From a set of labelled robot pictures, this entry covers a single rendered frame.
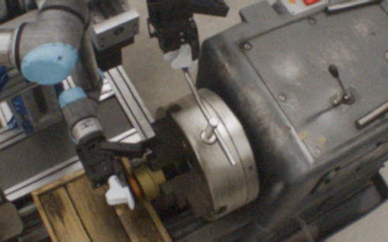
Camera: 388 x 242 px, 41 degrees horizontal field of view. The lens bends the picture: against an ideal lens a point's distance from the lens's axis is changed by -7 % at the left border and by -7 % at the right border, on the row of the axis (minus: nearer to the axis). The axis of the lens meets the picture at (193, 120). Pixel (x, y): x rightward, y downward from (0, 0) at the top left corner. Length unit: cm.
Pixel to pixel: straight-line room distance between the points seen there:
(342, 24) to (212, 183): 56
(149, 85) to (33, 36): 162
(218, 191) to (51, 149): 125
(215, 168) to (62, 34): 45
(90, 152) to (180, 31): 45
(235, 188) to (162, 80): 154
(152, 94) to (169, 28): 164
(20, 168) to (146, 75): 84
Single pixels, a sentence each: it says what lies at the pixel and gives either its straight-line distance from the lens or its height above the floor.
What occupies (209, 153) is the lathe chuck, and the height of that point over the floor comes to 123.
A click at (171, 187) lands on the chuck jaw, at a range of 135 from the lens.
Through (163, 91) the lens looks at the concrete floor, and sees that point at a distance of 274.
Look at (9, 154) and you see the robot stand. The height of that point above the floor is 21.
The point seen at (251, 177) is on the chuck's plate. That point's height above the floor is 117.
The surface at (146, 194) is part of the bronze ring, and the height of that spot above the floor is 110.
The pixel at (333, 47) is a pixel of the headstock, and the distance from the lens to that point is 145.
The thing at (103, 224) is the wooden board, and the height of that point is 88.
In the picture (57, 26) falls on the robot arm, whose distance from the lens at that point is 120.
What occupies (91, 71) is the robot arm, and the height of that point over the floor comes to 111.
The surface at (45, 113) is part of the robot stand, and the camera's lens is 230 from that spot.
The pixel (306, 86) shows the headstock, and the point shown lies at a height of 125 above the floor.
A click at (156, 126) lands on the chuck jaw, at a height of 119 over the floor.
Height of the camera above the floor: 237
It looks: 62 degrees down
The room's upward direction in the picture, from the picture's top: 9 degrees clockwise
